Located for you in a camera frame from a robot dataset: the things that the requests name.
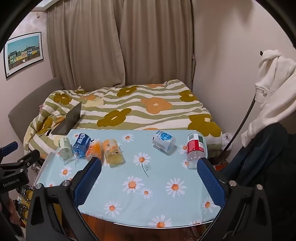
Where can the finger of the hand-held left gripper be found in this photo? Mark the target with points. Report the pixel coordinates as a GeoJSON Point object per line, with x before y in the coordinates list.
{"type": "Point", "coordinates": [9, 147]}
{"type": "Point", "coordinates": [29, 158]}

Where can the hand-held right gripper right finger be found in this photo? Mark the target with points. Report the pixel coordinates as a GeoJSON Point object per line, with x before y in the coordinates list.
{"type": "Point", "coordinates": [211, 183]}

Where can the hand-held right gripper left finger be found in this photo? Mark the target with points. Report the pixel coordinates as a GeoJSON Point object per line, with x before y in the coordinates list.
{"type": "Point", "coordinates": [89, 180]}

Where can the clear cup orange print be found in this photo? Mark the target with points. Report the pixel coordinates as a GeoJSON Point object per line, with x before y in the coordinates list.
{"type": "Point", "coordinates": [93, 148]}

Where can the clear cup yellow label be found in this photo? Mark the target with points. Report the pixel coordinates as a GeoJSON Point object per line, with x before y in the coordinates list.
{"type": "Point", "coordinates": [112, 151]}

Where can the clear cup green label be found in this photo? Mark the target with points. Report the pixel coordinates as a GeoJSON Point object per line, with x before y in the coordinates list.
{"type": "Point", "coordinates": [66, 148]}

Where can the clear cup red label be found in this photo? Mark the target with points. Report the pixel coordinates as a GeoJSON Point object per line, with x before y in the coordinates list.
{"type": "Point", "coordinates": [196, 144]}

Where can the clear cup white blue label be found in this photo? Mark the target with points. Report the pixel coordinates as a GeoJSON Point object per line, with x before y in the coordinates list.
{"type": "Point", "coordinates": [163, 141]}

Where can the person's left hand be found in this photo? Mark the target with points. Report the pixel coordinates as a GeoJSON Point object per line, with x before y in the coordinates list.
{"type": "Point", "coordinates": [12, 209]}

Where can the yellow black object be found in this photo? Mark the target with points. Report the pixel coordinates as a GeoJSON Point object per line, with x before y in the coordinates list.
{"type": "Point", "coordinates": [24, 204]}

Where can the white plastic bag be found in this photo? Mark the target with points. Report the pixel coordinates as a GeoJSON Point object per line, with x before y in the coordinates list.
{"type": "Point", "coordinates": [227, 141]}

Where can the grey bed headboard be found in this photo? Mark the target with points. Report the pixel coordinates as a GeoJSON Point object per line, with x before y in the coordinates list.
{"type": "Point", "coordinates": [32, 102]}

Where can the daisy print tablecloth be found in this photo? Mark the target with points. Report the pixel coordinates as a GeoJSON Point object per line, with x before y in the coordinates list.
{"type": "Point", "coordinates": [143, 185]}

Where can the dark jacket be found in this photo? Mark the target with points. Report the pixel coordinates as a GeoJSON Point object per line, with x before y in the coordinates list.
{"type": "Point", "coordinates": [266, 162]}

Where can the grey laptop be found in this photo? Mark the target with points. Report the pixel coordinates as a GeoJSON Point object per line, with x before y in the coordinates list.
{"type": "Point", "coordinates": [72, 118]}

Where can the dark coat rack pole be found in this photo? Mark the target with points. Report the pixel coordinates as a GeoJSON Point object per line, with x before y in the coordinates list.
{"type": "Point", "coordinates": [240, 125]}

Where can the floral striped blanket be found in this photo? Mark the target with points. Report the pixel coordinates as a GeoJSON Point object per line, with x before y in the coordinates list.
{"type": "Point", "coordinates": [138, 109]}

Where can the white hoodie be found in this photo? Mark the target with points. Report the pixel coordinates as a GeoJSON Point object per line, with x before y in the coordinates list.
{"type": "Point", "coordinates": [275, 92]}

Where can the beige curtain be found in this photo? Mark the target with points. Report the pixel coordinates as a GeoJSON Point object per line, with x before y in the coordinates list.
{"type": "Point", "coordinates": [85, 44]}
{"type": "Point", "coordinates": [157, 41]}

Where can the wall poster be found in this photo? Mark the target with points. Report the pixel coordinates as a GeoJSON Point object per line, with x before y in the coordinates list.
{"type": "Point", "coordinates": [23, 54]}

